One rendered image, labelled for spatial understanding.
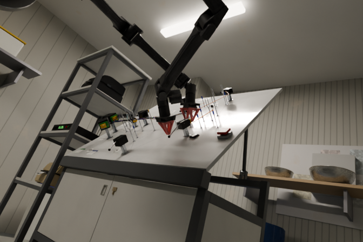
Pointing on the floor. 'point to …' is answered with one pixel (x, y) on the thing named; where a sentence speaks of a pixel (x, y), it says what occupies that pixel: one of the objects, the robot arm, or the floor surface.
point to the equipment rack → (125, 74)
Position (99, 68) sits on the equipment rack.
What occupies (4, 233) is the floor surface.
